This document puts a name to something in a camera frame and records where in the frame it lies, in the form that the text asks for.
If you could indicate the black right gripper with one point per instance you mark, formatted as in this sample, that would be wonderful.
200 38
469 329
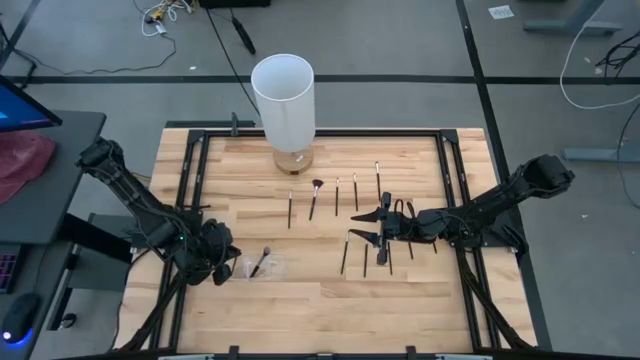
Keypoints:
397 225

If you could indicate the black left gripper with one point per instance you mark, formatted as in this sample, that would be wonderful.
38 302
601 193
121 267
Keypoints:
210 250

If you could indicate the dark-head makeup brush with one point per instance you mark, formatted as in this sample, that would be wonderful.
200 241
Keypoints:
390 268

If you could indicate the black fan makeup brush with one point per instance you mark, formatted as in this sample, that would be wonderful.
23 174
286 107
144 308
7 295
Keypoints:
314 200

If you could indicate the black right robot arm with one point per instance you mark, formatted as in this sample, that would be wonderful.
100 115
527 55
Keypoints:
500 200

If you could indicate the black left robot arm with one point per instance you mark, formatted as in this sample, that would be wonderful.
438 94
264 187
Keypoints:
135 197

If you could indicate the clear acrylic brush holder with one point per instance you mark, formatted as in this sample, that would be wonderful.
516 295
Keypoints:
277 270

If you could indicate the black table clamp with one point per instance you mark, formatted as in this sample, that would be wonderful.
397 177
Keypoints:
233 351
411 351

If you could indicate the black bar behind table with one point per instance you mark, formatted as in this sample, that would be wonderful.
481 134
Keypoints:
210 123

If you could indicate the white shade wooden base lamp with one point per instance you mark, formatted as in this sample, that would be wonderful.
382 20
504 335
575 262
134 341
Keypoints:
285 100

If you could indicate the black desk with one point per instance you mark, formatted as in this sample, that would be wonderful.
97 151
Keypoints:
60 190

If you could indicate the black computer mouse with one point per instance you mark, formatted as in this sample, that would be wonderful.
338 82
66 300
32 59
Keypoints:
20 315

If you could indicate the computer keyboard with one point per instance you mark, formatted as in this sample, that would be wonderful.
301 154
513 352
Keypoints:
7 270

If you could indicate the pink cloth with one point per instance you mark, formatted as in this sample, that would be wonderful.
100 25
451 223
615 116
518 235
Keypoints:
20 160

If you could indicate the black stick-shaped device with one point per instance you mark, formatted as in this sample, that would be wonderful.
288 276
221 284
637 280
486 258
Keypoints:
243 35

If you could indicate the computer monitor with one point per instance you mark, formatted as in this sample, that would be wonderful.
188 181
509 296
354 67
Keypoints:
20 107

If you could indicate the gray desk foot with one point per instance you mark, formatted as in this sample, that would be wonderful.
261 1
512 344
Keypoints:
570 27
600 155

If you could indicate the black box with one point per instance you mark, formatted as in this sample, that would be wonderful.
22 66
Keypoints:
235 3

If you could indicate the white paper sheet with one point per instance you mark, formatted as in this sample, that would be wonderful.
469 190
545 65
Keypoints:
501 12

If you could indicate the black desk leg frame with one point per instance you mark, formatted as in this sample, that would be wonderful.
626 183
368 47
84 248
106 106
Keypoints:
95 235

